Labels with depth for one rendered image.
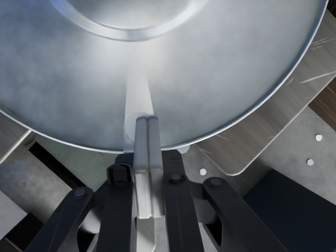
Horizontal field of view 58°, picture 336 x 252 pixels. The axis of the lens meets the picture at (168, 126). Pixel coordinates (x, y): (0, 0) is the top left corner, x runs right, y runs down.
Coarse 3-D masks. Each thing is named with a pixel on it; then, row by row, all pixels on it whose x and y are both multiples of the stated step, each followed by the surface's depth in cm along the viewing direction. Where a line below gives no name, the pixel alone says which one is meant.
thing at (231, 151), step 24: (312, 48) 22; (312, 72) 22; (288, 96) 23; (312, 96) 23; (240, 120) 23; (264, 120) 23; (288, 120) 23; (216, 144) 23; (240, 144) 23; (264, 144) 23; (240, 168) 23
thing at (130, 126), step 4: (136, 112) 22; (140, 112) 22; (132, 116) 22; (136, 116) 22; (140, 116) 22; (144, 116) 22; (128, 120) 22; (132, 120) 22; (128, 124) 22; (132, 124) 22; (128, 128) 22; (132, 128) 22; (128, 132) 22; (132, 132) 22; (128, 136) 22; (132, 136) 22
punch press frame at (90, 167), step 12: (48, 144) 35; (60, 144) 35; (60, 156) 36; (72, 156) 36; (84, 156) 36; (96, 156) 36; (108, 156) 36; (72, 168) 36; (84, 168) 36; (96, 168) 36; (84, 180) 36; (96, 180) 36
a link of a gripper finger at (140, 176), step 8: (136, 120) 21; (144, 120) 20; (136, 128) 19; (144, 128) 19; (136, 136) 18; (144, 136) 18; (136, 144) 17; (144, 144) 17; (136, 152) 16; (144, 152) 16; (136, 160) 16; (144, 160) 16; (136, 168) 15; (144, 168) 15; (136, 176) 15; (144, 176) 15; (136, 184) 15; (144, 184) 15; (136, 192) 15; (144, 192) 15; (136, 200) 15; (144, 200) 15; (144, 208) 16; (144, 216) 16
